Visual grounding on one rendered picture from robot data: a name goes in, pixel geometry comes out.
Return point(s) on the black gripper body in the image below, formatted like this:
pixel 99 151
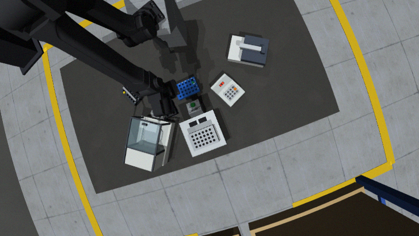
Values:
pixel 173 85

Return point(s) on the blue tube rack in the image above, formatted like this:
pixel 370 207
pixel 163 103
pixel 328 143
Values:
pixel 187 89

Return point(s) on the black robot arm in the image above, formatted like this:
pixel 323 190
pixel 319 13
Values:
pixel 46 20

